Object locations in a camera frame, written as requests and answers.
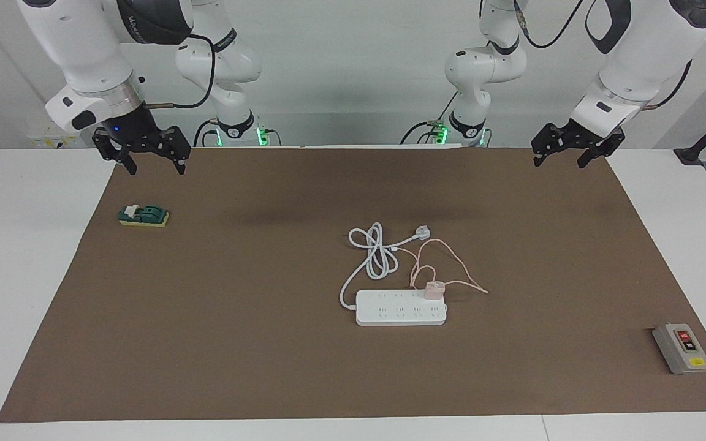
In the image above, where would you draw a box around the pink charging cable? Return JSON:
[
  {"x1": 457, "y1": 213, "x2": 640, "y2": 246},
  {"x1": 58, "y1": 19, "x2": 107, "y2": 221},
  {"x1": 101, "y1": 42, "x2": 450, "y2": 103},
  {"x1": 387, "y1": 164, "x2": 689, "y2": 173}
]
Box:
[{"x1": 410, "y1": 239, "x2": 490, "y2": 295}]

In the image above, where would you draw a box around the white power strip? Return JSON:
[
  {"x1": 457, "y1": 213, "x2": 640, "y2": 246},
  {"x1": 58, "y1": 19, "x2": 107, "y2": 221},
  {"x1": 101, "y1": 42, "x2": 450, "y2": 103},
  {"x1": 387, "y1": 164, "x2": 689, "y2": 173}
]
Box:
[{"x1": 355, "y1": 289, "x2": 449, "y2": 326}]

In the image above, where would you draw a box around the brown table mat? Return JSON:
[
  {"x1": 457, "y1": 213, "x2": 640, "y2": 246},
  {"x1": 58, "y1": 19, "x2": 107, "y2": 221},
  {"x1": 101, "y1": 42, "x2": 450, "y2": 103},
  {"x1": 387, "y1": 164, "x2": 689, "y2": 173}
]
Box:
[{"x1": 0, "y1": 146, "x2": 706, "y2": 423}]

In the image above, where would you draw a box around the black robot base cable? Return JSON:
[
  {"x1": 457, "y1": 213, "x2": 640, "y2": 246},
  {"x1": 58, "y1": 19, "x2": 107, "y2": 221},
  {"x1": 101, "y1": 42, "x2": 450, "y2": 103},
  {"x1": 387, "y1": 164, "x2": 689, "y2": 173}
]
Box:
[
  {"x1": 400, "y1": 92, "x2": 459, "y2": 145},
  {"x1": 192, "y1": 118, "x2": 222, "y2": 148}
]

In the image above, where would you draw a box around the green knife switch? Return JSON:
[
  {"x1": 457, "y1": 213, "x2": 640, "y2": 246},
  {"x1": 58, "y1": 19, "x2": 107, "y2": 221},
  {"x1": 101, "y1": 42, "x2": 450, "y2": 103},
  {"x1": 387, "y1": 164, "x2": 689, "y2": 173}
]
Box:
[{"x1": 118, "y1": 204, "x2": 170, "y2": 228}]

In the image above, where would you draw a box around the white wall box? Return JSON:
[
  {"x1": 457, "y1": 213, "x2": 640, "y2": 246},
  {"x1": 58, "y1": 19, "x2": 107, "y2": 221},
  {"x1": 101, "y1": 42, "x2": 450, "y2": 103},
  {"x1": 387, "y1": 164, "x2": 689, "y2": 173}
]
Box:
[{"x1": 27, "y1": 132, "x2": 93, "y2": 149}]

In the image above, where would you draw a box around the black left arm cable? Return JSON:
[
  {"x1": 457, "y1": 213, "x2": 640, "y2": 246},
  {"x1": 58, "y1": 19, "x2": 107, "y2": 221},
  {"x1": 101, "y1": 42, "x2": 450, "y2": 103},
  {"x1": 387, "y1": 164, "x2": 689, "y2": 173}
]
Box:
[{"x1": 512, "y1": 0, "x2": 694, "y2": 111}]

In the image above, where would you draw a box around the grey-white power strip cord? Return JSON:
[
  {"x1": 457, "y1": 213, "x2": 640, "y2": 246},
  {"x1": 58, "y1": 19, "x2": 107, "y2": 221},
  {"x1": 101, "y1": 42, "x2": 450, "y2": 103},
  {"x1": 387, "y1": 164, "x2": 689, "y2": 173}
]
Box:
[{"x1": 339, "y1": 222, "x2": 418, "y2": 310}]

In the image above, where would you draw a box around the grey on-off switch box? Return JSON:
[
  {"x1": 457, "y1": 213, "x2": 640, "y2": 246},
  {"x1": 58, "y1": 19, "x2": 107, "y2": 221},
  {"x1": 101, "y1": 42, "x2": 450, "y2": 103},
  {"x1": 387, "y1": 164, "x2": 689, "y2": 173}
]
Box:
[{"x1": 652, "y1": 323, "x2": 706, "y2": 375}]

